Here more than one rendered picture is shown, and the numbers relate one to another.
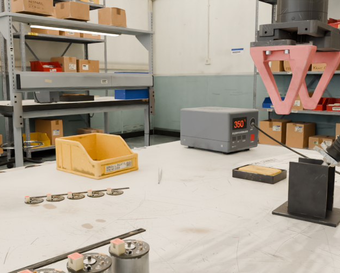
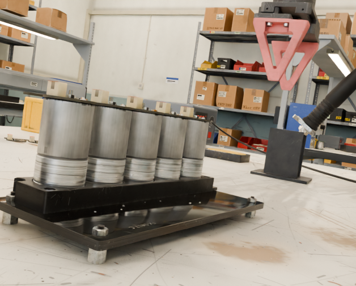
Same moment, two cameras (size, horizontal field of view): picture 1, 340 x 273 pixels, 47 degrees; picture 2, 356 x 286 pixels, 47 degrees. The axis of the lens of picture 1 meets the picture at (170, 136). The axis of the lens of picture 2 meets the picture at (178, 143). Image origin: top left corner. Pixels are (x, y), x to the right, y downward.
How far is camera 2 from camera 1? 15 cm
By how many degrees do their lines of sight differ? 13
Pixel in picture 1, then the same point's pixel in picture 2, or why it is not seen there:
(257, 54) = (259, 24)
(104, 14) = (43, 15)
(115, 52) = (42, 61)
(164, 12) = (102, 29)
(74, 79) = (1, 75)
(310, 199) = (285, 161)
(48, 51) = not seen: outside the picture
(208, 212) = not seen: hidden behind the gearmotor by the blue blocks
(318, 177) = (295, 142)
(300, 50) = (299, 24)
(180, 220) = not seen: hidden behind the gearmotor
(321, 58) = (301, 47)
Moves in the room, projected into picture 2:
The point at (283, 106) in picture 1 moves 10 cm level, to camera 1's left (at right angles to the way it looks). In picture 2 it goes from (275, 73) to (200, 59)
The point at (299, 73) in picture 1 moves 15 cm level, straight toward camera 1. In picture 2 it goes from (294, 44) to (325, 10)
